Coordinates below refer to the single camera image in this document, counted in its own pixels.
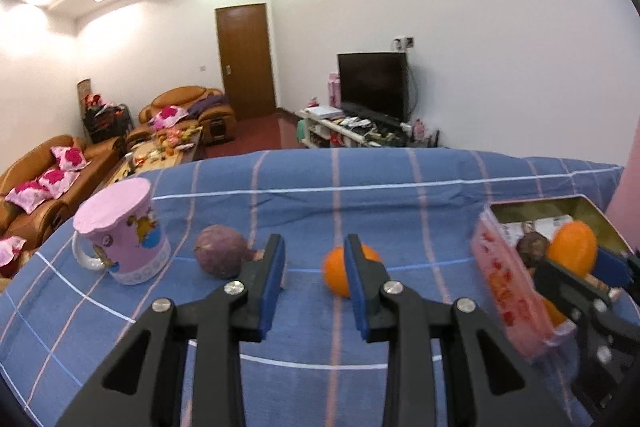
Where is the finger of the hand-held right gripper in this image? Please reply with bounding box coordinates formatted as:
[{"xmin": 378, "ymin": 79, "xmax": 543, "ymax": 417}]
[
  {"xmin": 532, "ymin": 257, "xmax": 608, "ymax": 320},
  {"xmin": 597, "ymin": 247, "xmax": 632, "ymax": 300}
]

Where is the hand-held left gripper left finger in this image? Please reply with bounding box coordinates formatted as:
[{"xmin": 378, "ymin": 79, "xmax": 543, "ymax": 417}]
[{"xmin": 55, "ymin": 234, "xmax": 287, "ymax": 427}]

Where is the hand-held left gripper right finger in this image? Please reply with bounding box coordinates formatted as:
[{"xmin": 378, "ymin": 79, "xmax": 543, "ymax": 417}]
[{"xmin": 344, "ymin": 234, "xmax": 571, "ymax": 427}]

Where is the large orange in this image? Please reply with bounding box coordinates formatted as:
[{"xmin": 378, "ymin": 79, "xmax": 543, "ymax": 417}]
[{"xmin": 322, "ymin": 244, "xmax": 383, "ymax": 299}]

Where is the small orange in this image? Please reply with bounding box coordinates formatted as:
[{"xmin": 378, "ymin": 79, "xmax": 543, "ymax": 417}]
[
  {"xmin": 546, "ymin": 220, "xmax": 598, "ymax": 278},
  {"xmin": 542, "ymin": 297, "xmax": 568, "ymax": 328}
]

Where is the dark wrinkled passion fruit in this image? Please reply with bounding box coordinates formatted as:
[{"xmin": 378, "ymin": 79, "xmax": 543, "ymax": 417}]
[{"xmin": 515, "ymin": 232, "xmax": 548, "ymax": 268}]

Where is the pink tin box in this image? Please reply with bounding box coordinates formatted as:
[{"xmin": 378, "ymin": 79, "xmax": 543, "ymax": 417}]
[{"xmin": 471, "ymin": 195, "xmax": 632, "ymax": 360}]

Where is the printed paper leaflet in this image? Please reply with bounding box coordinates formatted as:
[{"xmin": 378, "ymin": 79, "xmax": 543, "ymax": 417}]
[{"xmin": 500, "ymin": 214, "xmax": 573, "ymax": 240}]

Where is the purple passion fruit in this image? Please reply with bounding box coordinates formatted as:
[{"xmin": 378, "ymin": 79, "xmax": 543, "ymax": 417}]
[{"xmin": 194, "ymin": 224, "xmax": 248, "ymax": 280}]

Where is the blue plaid cloth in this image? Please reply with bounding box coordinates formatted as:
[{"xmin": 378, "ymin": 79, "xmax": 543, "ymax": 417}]
[{"xmin": 0, "ymin": 147, "xmax": 640, "ymax": 427}]

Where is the wooden coffee table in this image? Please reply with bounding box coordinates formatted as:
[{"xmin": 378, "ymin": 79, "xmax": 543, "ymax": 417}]
[{"xmin": 102, "ymin": 127, "xmax": 206, "ymax": 188}]

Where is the pink cartoon cup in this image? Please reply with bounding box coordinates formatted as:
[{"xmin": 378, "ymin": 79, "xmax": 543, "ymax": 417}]
[{"xmin": 72, "ymin": 178, "xmax": 172, "ymax": 286}]

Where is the white television stand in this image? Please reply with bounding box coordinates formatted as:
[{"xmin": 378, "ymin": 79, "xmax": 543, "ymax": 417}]
[{"xmin": 296, "ymin": 107, "xmax": 441, "ymax": 148}]

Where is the brown leather armchair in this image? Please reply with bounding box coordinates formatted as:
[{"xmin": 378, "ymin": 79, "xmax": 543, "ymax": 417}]
[{"xmin": 138, "ymin": 87, "xmax": 237, "ymax": 145}]

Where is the cluttered coffee table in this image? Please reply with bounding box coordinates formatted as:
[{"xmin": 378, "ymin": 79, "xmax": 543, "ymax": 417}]
[{"xmin": 125, "ymin": 127, "xmax": 201, "ymax": 168}]

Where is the purple blanket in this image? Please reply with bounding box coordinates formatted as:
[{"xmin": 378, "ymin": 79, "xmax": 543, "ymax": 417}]
[{"xmin": 189, "ymin": 94, "xmax": 223, "ymax": 118}]

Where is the pink floral cushion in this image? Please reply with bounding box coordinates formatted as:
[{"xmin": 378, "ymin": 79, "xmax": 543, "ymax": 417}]
[
  {"xmin": 39, "ymin": 168, "xmax": 81, "ymax": 198},
  {"xmin": 4, "ymin": 181, "xmax": 51, "ymax": 214},
  {"xmin": 0, "ymin": 237, "xmax": 26, "ymax": 265},
  {"xmin": 152, "ymin": 105, "xmax": 188, "ymax": 130},
  {"xmin": 50, "ymin": 146, "xmax": 91, "ymax": 172}
]

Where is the black television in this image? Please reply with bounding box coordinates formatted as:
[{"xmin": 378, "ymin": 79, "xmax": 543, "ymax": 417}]
[{"xmin": 337, "ymin": 52, "xmax": 411, "ymax": 122}]

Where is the brown leather sofa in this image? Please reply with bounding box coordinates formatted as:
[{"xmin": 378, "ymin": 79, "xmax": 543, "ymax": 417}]
[{"xmin": 0, "ymin": 135, "xmax": 126, "ymax": 268}]

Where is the brown wooden door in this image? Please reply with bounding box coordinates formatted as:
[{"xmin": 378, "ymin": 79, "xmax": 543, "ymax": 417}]
[{"xmin": 215, "ymin": 3, "xmax": 277, "ymax": 122}]

